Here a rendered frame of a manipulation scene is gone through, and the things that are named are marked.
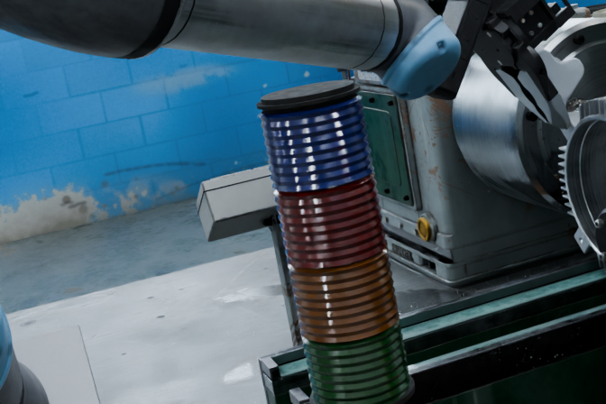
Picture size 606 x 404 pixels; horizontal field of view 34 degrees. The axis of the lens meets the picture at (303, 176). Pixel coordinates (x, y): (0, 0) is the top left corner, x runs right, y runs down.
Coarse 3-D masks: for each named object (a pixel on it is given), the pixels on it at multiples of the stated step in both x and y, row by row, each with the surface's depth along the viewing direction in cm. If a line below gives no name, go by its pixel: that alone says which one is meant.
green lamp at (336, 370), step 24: (384, 336) 58; (312, 360) 59; (336, 360) 58; (360, 360) 57; (384, 360) 58; (312, 384) 60; (336, 384) 58; (360, 384) 58; (384, 384) 58; (408, 384) 60
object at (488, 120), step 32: (576, 32) 121; (480, 64) 132; (480, 96) 129; (512, 96) 122; (576, 96) 122; (480, 128) 129; (512, 128) 121; (544, 128) 121; (480, 160) 132; (512, 160) 123; (544, 160) 122; (512, 192) 132; (544, 192) 123
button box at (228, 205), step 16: (224, 176) 111; (240, 176) 111; (256, 176) 111; (208, 192) 110; (224, 192) 110; (240, 192) 110; (256, 192) 111; (272, 192) 111; (208, 208) 109; (224, 208) 109; (240, 208) 110; (256, 208) 110; (272, 208) 111; (208, 224) 111; (224, 224) 110; (240, 224) 112; (256, 224) 114; (208, 240) 114
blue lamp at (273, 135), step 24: (360, 96) 57; (264, 120) 56; (288, 120) 55; (312, 120) 55; (336, 120) 55; (360, 120) 56; (288, 144) 55; (312, 144) 55; (336, 144) 55; (360, 144) 56; (288, 168) 56; (312, 168) 55; (336, 168) 55; (360, 168) 56; (288, 192) 56
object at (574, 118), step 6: (570, 114) 105; (576, 114) 105; (570, 120) 104; (576, 120) 104; (570, 126) 104; (564, 132) 106; (570, 132) 105; (576, 234) 108; (582, 234) 107; (576, 240) 108; (582, 240) 108; (582, 246) 108; (588, 246) 106; (588, 252) 108
